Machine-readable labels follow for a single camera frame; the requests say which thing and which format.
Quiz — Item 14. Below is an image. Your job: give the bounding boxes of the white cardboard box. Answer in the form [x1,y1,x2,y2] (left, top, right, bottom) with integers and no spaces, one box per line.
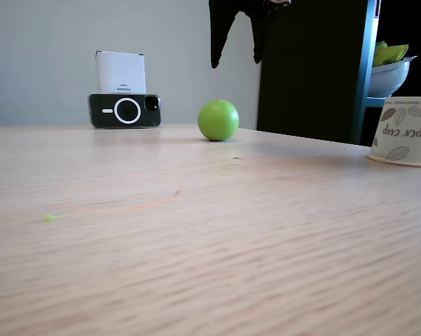
[94,50,147,95]

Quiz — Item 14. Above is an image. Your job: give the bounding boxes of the paper cup with leaf print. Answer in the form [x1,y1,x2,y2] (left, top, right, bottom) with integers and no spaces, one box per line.
[366,97,421,168]

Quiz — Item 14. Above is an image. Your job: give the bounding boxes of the green ball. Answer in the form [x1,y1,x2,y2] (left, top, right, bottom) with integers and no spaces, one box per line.
[197,99,240,142]

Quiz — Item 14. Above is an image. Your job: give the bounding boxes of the black smartphone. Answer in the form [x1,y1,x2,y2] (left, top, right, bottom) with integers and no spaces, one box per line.
[88,92,162,130]

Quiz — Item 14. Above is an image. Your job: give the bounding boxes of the green items in bowl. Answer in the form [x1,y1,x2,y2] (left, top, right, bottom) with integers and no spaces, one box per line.
[373,41,410,67]

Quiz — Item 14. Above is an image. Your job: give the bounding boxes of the white bowl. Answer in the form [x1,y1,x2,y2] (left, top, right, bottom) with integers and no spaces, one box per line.
[367,55,417,99]

